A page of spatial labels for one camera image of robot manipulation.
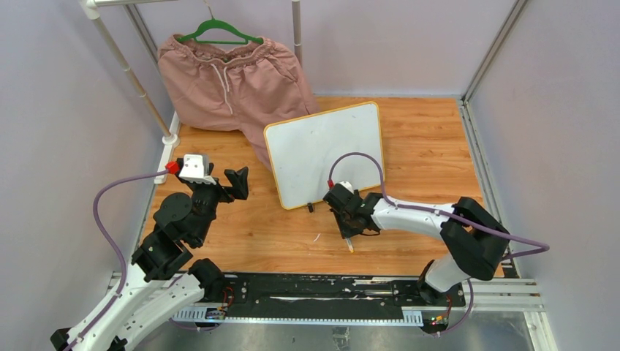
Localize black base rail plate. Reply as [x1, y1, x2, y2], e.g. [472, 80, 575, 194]
[167, 271, 469, 326]

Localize aluminium frame post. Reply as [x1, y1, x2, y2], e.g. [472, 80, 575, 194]
[458, 0, 529, 217]

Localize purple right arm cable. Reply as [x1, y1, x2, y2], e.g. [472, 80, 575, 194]
[328, 151, 551, 335]

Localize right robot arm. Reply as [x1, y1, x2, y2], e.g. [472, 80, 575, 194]
[323, 182, 510, 306]

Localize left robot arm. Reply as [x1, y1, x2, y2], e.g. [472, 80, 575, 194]
[50, 161, 249, 350]

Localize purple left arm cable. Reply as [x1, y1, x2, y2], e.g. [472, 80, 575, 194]
[63, 169, 171, 351]

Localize white clothes rack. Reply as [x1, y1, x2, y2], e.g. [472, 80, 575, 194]
[78, 0, 302, 185]

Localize yellow-framed whiteboard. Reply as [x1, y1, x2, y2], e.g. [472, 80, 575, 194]
[263, 101, 385, 210]

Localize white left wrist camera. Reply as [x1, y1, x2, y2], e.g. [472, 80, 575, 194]
[178, 154, 216, 184]

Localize pink shorts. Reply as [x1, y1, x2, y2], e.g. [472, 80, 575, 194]
[158, 34, 320, 168]

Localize green clothes hanger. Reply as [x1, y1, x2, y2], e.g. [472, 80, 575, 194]
[176, 3, 264, 45]

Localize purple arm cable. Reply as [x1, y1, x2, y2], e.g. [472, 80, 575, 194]
[328, 151, 551, 335]
[63, 169, 171, 351]

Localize white whiteboard marker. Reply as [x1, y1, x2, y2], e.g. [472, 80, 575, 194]
[345, 238, 355, 253]

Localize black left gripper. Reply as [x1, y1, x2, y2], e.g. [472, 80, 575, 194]
[190, 165, 249, 243]

